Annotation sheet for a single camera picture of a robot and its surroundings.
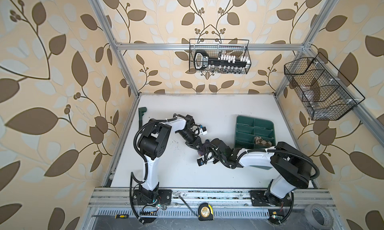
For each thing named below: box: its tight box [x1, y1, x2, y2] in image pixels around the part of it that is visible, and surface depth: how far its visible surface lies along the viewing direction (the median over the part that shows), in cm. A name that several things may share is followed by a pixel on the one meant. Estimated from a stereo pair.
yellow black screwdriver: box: [91, 214, 129, 219], surface depth 71 cm
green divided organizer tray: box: [234, 115, 276, 149], surface depth 98 cm
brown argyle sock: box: [254, 136, 272, 147], surface depth 91 cm
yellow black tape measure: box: [198, 202, 215, 221], surface depth 69 cm
